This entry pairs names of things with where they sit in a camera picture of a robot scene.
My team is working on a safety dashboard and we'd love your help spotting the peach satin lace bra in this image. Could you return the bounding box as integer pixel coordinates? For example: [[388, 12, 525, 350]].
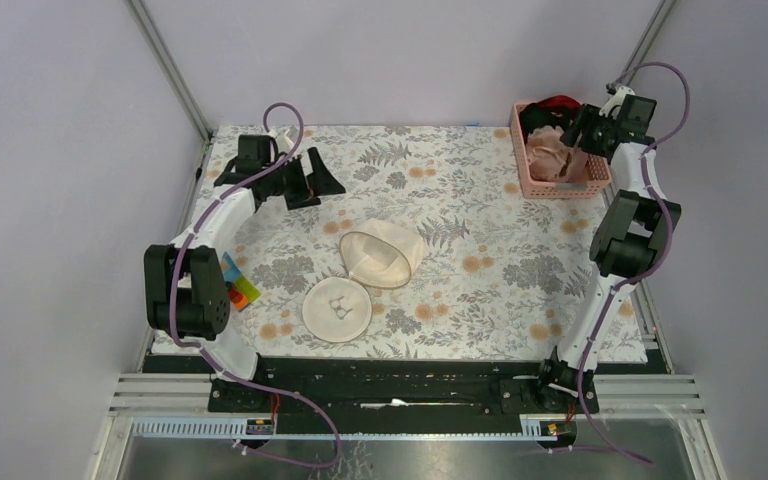
[[525, 126, 588, 183]]

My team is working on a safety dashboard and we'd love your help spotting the black and red bra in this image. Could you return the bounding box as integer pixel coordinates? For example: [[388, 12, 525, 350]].
[[518, 95, 582, 137]]

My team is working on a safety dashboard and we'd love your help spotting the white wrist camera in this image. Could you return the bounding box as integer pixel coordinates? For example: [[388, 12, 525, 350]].
[[269, 127, 298, 156], [599, 82, 635, 118]]

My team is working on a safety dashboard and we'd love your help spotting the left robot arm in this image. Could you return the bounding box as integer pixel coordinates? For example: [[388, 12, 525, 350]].
[[143, 131, 345, 411]]

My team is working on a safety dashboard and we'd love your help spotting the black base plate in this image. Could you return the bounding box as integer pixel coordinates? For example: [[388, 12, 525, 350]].
[[142, 354, 668, 437]]

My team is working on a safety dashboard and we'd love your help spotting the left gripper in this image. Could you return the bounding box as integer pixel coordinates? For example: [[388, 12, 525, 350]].
[[261, 146, 344, 209]]

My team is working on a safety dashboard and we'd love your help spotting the white mesh laundry bag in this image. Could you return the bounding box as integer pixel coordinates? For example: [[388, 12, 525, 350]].
[[302, 219, 426, 343]]

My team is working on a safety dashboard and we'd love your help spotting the right aluminium corner post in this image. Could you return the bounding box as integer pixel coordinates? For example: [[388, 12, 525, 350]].
[[622, 0, 680, 72]]

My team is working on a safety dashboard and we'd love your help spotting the aluminium front rail frame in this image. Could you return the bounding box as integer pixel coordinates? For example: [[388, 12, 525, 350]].
[[91, 372, 726, 479]]

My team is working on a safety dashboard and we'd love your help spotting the floral tablecloth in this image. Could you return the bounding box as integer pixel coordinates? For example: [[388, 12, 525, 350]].
[[226, 126, 606, 361]]

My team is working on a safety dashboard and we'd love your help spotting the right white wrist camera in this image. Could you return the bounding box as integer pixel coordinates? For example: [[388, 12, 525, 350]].
[[599, 82, 635, 118]]

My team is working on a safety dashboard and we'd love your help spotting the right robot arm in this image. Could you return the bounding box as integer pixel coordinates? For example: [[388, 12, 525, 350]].
[[532, 92, 681, 413]]

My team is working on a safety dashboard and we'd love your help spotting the pink plastic basket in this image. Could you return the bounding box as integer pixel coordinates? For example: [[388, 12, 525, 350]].
[[509, 101, 612, 199]]

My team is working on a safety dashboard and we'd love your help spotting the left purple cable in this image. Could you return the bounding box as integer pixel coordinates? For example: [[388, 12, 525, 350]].
[[167, 101, 344, 470]]

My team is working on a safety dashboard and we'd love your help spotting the colourful toy block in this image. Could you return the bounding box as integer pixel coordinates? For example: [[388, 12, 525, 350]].
[[220, 252, 261, 312]]

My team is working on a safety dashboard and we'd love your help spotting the aluminium corner post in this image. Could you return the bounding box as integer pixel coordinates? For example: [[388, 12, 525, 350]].
[[124, 0, 213, 142], [622, 0, 680, 72]]

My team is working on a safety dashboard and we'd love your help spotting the left aluminium corner post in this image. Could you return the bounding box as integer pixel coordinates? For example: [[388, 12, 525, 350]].
[[124, 0, 213, 142]]

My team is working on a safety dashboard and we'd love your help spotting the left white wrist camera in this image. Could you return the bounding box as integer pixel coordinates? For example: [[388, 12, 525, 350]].
[[269, 127, 298, 156]]

